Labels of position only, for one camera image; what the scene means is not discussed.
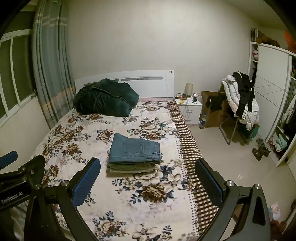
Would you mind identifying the dark green quilt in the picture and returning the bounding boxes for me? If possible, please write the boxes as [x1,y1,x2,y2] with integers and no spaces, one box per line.
[73,78,139,117]

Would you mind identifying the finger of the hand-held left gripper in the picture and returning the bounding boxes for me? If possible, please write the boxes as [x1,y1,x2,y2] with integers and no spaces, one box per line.
[14,155,46,180]
[0,151,18,169]

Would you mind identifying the white wardrobe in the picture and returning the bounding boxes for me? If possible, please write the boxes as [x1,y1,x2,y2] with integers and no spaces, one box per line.
[247,41,296,167]

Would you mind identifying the metal folding chair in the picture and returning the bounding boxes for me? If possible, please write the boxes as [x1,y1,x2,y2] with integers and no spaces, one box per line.
[219,116,249,145]

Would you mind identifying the green storage box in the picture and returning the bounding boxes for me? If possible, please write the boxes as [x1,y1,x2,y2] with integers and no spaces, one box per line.
[248,124,260,140]

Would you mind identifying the brown checked bed sheet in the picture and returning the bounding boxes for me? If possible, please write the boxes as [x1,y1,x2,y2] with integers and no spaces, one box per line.
[168,102,220,235]

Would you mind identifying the grey striped curtain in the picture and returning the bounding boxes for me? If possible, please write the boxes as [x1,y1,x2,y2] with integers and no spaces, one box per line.
[31,0,77,130]

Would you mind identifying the pink packet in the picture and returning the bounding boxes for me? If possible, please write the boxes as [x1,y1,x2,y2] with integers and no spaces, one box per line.
[269,203,281,220]

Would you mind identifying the chair with piled clothes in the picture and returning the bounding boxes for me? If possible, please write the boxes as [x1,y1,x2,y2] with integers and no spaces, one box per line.
[221,75,259,130]

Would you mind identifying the pair of dark slippers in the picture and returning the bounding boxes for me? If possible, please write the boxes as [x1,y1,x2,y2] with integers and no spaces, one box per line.
[252,138,270,161]

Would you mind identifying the teal folded clothes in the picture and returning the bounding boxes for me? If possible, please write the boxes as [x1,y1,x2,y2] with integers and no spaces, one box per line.
[275,134,288,151]

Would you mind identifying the grey fleece folded pants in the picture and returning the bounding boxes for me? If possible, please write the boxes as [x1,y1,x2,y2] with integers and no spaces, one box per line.
[107,161,159,171]

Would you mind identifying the plastic bottle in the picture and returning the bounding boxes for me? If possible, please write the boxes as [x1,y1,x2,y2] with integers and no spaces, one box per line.
[198,111,207,129]

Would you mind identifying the white hanging garment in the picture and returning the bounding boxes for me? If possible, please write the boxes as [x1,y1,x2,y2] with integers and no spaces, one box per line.
[283,97,296,122]

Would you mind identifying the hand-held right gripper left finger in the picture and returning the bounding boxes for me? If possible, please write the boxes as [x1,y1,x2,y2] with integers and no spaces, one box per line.
[23,158,101,241]

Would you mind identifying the bed with floral sheet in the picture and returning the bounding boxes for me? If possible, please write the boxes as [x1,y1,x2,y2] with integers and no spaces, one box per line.
[30,101,201,241]

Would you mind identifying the black striped clothes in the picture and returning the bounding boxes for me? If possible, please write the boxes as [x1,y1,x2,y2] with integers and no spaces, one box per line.
[232,71,254,120]

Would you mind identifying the brown cardboard box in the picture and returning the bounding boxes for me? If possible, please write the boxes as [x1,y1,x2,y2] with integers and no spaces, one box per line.
[201,90,234,128]

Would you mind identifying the white nightstand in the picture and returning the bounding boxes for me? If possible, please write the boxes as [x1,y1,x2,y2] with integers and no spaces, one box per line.
[173,96,203,127]

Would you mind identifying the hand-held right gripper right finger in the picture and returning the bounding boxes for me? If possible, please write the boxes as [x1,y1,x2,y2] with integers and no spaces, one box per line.
[195,158,271,241]

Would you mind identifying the blue denim pants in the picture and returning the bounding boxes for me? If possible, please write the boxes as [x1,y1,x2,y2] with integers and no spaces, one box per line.
[109,133,162,164]

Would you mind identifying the black garment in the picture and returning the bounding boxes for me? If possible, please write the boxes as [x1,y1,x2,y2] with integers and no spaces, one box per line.
[206,95,228,111]

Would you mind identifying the white framed window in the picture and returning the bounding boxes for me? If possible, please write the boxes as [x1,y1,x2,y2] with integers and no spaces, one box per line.
[0,11,37,121]

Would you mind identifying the beige folded pants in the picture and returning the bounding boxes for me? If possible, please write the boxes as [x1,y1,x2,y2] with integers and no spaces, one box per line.
[106,168,156,175]

